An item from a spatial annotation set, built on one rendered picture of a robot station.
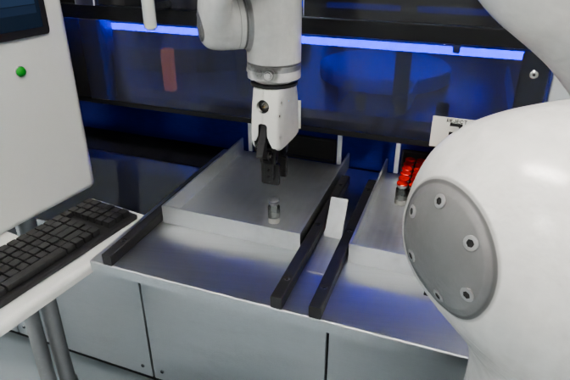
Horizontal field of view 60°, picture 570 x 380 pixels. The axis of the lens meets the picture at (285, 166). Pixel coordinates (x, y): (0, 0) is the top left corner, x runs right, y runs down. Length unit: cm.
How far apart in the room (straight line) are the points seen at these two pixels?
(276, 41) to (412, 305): 42
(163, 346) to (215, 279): 85
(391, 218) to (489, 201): 71
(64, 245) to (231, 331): 58
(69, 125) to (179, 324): 65
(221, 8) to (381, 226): 46
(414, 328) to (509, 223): 51
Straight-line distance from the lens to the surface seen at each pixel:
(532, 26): 34
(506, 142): 23
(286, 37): 74
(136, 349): 168
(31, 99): 112
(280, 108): 76
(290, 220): 90
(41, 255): 100
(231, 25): 71
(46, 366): 152
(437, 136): 96
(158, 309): 150
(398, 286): 77
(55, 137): 116
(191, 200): 98
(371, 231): 88
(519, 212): 21
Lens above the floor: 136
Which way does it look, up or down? 26 degrees down
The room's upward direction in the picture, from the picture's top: straight up
